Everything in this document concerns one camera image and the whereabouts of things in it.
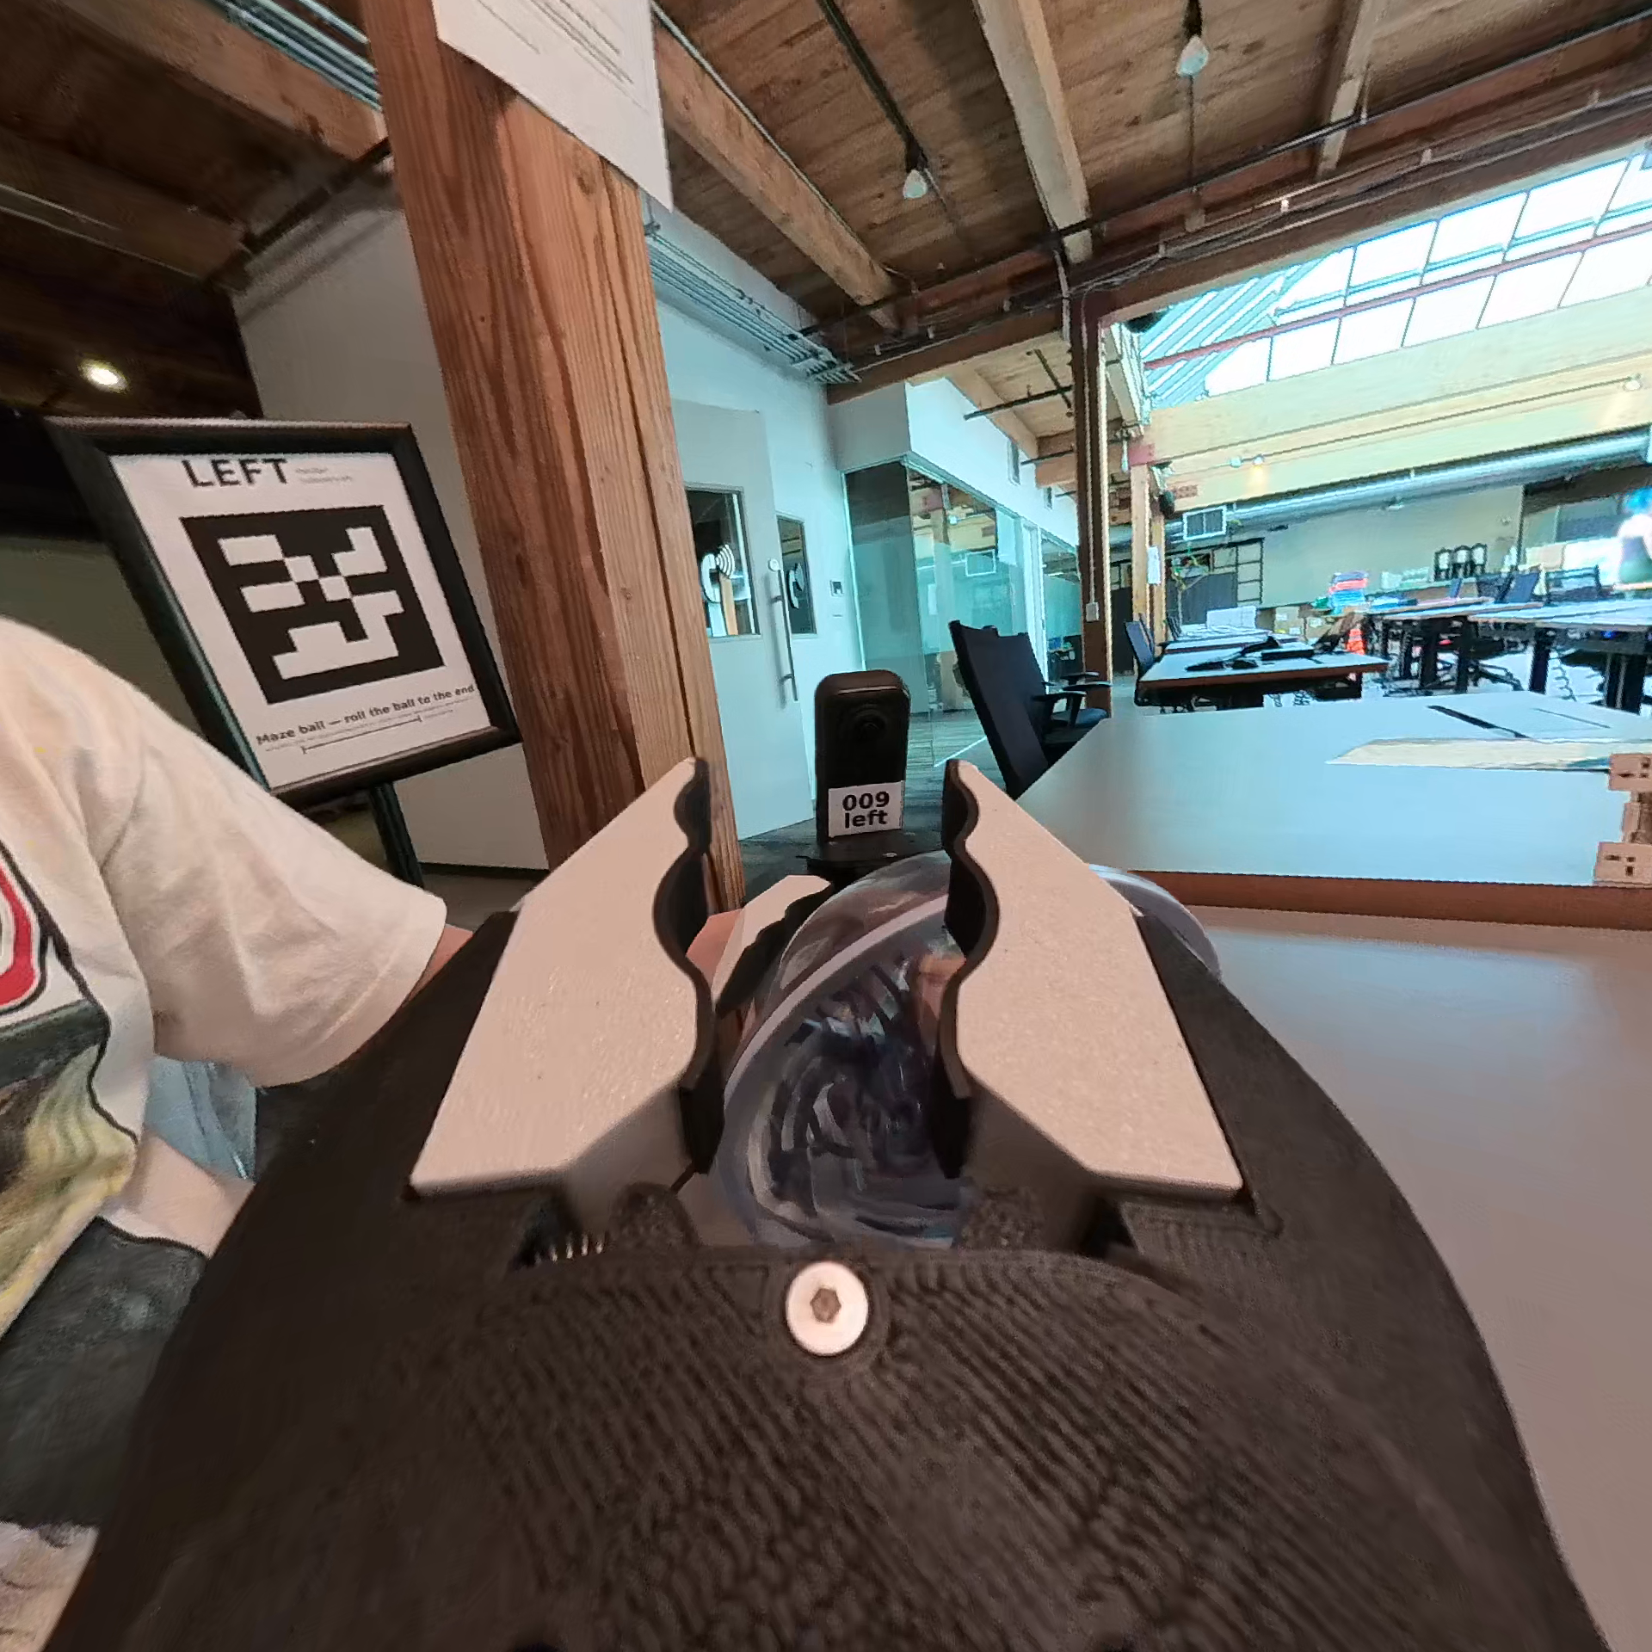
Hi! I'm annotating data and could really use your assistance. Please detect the white paper notice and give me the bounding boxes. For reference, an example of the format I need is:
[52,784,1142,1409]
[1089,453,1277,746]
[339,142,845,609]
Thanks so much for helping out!
[434,0,676,211]

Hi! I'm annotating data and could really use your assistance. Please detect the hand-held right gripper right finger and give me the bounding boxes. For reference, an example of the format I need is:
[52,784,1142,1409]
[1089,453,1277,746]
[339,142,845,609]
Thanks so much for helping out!
[937,762,1246,1212]

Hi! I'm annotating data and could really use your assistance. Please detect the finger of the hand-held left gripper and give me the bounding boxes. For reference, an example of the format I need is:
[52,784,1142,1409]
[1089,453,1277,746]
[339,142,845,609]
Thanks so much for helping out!
[711,876,835,1026]

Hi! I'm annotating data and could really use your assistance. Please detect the black office chair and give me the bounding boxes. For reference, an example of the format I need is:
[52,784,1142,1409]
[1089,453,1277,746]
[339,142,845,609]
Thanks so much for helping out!
[949,620,1112,803]

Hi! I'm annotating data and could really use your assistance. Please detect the grey desk with wood edge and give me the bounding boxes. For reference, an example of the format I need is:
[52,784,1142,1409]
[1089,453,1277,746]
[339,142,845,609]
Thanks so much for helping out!
[1018,691,1652,929]

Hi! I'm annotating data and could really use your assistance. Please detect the black framed marker sign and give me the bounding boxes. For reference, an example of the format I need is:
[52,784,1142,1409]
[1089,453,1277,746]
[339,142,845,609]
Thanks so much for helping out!
[46,416,522,890]

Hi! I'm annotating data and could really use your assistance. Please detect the printed white shirt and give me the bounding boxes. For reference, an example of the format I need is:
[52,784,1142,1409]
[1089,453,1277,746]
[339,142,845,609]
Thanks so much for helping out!
[0,620,449,1652]

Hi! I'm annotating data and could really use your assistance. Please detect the clear plastic maze ball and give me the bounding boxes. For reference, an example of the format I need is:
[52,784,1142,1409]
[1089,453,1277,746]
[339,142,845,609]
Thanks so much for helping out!
[717,858,1222,1248]

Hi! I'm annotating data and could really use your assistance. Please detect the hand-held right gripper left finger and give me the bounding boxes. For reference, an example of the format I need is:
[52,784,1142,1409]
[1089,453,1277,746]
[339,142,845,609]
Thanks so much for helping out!
[412,760,723,1199]

